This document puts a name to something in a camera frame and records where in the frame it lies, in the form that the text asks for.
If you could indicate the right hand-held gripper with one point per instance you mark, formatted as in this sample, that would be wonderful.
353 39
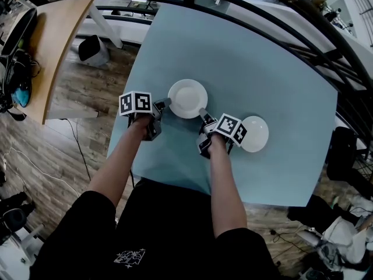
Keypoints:
230 127

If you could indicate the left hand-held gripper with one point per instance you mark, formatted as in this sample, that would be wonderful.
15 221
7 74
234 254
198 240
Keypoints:
137 102

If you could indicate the white round plate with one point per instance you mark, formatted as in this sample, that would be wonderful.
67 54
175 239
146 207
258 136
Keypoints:
189 96
256 133

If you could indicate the person's right forearm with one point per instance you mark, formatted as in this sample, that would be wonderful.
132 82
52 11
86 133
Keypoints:
227 191

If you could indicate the person's left forearm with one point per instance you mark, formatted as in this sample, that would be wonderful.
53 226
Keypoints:
116 171

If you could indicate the light blue table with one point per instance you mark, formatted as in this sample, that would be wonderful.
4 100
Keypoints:
233 69

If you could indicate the grey bin with black bag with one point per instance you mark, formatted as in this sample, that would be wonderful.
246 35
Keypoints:
87 47

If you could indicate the person's black printed t-shirt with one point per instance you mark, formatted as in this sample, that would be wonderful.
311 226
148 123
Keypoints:
163 220

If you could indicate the wooden table with white legs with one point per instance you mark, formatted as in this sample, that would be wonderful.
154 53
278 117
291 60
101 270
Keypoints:
58 39

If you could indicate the teal cloth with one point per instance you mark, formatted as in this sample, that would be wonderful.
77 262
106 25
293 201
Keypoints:
21 96

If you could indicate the black chair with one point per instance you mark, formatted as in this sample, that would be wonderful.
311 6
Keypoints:
344 150

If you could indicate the black oval tray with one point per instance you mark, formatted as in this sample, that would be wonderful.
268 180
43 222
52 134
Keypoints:
20 31

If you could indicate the black round device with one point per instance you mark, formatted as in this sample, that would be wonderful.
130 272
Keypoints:
14 219

